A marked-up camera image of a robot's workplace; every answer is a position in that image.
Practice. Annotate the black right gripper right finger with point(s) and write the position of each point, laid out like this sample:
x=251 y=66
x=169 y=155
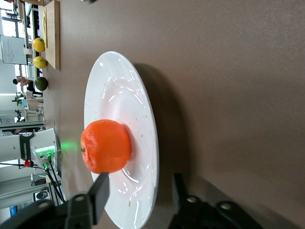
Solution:
x=186 y=210

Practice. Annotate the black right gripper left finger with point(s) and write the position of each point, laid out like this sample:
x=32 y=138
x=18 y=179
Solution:
x=101 y=193

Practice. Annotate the orange fruit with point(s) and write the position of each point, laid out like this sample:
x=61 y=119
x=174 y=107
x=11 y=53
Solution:
x=107 y=145

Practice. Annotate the white round plate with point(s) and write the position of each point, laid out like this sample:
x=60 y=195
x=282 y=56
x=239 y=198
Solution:
x=119 y=95

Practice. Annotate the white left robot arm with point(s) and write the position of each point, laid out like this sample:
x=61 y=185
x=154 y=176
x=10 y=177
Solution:
x=43 y=138

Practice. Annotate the grey fan unit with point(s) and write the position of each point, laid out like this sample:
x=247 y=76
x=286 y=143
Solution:
x=42 y=195

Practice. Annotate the brown table cover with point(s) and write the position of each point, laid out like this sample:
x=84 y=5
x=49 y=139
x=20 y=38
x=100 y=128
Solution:
x=226 y=95

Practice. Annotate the dark green avocado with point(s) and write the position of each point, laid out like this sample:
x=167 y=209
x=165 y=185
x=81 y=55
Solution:
x=41 y=84

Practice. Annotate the green potted plant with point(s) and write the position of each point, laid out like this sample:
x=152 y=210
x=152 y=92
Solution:
x=19 y=98

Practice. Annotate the background person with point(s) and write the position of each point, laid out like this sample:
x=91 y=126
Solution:
x=23 y=82

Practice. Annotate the yellow lemon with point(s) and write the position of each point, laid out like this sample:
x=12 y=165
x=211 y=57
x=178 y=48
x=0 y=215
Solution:
x=40 y=62
x=38 y=44

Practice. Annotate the wooden cutting board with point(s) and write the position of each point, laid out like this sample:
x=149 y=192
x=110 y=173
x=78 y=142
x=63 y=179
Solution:
x=53 y=35

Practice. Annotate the white whiteboard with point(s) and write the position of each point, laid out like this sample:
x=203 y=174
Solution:
x=13 y=48

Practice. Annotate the yellow plastic knife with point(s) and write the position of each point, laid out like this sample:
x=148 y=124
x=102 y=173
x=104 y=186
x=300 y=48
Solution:
x=44 y=26

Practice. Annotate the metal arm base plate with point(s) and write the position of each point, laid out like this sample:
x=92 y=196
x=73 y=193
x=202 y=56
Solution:
x=57 y=157

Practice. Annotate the aluminium frame beam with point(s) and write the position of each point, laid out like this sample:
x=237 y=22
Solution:
x=21 y=124

